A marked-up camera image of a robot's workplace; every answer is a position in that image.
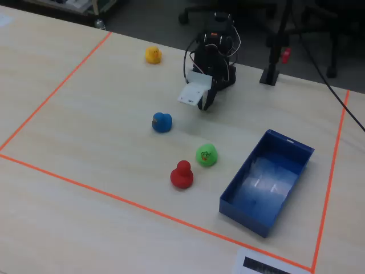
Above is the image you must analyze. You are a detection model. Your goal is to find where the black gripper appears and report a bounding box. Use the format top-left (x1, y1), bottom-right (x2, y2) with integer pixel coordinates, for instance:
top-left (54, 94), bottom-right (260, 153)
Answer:
top-left (198, 71), bottom-right (228, 112)

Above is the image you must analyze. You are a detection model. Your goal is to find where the red rubber duck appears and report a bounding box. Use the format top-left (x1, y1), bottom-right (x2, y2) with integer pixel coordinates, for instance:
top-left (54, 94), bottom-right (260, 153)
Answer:
top-left (169, 160), bottom-right (194, 191)

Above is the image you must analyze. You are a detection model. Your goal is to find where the blue rubber duck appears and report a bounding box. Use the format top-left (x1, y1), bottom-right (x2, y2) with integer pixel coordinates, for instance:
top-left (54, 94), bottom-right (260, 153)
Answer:
top-left (151, 111), bottom-right (173, 134)

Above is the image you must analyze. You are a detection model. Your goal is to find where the green rubber duck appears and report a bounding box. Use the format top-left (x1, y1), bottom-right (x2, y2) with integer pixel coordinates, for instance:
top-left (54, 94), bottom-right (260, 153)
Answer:
top-left (195, 143), bottom-right (219, 168)

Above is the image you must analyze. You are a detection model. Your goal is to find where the yellow rubber duck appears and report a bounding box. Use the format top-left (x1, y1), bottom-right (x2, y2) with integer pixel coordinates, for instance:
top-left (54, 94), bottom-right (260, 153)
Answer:
top-left (144, 46), bottom-right (163, 65)

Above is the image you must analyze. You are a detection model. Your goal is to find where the blue plastic box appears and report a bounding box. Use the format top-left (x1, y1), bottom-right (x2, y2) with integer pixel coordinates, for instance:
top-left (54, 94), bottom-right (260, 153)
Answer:
top-left (218, 128), bottom-right (315, 239)

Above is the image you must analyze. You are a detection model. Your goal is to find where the black pole stand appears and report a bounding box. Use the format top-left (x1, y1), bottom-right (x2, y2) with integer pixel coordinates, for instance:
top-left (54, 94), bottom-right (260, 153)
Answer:
top-left (259, 0), bottom-right (295, 86)

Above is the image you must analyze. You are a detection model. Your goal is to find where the black office chair base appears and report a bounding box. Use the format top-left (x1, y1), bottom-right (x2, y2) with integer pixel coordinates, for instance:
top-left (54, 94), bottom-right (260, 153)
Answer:
top-left (178, 0), bottom-right (276, 27)

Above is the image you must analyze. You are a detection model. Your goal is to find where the red clamp knob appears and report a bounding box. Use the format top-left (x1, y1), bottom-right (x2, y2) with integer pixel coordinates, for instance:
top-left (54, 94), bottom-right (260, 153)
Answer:
top-left (280, 47), bottom-right (293, 65)

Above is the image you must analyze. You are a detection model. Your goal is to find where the orange tape strip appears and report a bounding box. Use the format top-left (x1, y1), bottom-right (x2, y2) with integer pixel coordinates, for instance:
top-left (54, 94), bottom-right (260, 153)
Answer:
top-left (311, 90), bottom-right (351, 273)
top-left (0, 153), bottom-right (314, 272)
top-left (0, 31), bottom-right (112, 152)

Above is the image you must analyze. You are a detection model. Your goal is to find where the black office chair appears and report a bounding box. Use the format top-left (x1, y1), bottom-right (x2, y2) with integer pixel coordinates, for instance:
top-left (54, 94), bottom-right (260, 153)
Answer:
top-left (298, 0), bottom-right (365, 79)

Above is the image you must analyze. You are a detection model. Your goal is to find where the white paper with black print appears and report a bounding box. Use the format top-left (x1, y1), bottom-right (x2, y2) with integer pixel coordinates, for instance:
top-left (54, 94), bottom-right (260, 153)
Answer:
top-left (231, 246), bottom-right (312, 274)

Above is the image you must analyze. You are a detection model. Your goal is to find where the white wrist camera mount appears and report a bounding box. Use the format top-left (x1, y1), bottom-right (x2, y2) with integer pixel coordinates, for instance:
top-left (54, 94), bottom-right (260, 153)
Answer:
top-left (177, 71), bottom-right (213, 108)

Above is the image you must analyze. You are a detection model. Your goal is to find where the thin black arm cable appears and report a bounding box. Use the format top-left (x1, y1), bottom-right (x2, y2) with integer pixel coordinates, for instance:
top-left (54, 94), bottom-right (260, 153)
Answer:
top-left (182, 37), bottom-right (201, 85)

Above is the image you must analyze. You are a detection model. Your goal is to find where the thick black cable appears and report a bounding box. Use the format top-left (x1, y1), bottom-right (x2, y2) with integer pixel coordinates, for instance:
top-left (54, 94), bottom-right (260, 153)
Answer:
top-left (290, 0), bottom-right (365, 130)

